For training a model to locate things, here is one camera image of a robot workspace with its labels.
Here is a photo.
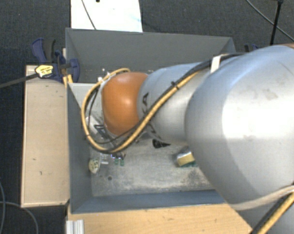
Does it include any black glossy object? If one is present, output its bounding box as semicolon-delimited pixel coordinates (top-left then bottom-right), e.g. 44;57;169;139
152;138;171;149

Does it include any yellow and green sponge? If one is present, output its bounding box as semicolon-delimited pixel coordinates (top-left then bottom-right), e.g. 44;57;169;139
173;147;197;168

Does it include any pale wood flat board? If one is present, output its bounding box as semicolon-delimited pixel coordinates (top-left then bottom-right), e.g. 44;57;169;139
20;65;71;208

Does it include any grey metal bin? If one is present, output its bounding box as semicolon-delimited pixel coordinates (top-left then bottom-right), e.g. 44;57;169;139
65;27;238;215

